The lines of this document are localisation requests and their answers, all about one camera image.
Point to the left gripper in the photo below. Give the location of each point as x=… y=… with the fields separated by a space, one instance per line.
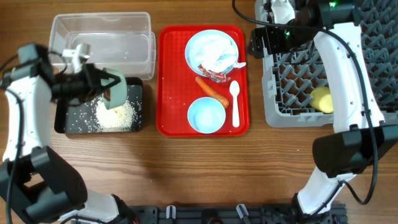
x=92 y=74

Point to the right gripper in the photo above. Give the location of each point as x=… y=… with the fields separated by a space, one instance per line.
x=268 y=33

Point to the green bowl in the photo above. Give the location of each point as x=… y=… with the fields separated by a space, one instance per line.
x=117 y=94

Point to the brown food scrap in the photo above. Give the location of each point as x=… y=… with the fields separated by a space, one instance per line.
x=107 y=95

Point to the white rice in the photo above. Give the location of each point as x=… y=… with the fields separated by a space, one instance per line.
x=93 y=117

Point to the white napkin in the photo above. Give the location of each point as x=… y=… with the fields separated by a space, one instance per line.
x=214 y=53

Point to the red snack wrapper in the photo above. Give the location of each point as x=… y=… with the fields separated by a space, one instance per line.
x=219 y=77

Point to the yellow cup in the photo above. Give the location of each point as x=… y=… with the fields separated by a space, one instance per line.
x=322 y=100

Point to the light blue bowl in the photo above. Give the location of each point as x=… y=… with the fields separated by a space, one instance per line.
x=206 y=115

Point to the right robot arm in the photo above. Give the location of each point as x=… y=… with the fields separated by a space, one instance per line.
x=361 y=136

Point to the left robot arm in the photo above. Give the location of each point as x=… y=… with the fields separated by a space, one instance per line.
x=37 y=184

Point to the black waste tray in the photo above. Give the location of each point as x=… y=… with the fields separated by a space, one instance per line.
x=134 y=89

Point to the grey dishwasher rack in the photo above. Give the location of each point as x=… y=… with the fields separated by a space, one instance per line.
x=289 y=79

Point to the clear plastic bin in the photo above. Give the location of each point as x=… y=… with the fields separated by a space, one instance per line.
x=121 y=41

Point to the white plastic spoon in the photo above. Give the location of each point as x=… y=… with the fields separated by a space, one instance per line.
x=234 y=89

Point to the orange carrot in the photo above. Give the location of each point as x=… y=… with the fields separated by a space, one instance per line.
x=211 y=93

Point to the light blue plate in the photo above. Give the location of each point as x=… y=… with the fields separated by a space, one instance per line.
x=192 y=46

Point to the red serving tray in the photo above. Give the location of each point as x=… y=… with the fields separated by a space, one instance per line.
x=177 y=88

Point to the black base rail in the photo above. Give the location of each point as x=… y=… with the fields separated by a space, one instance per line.
x=266 y=214

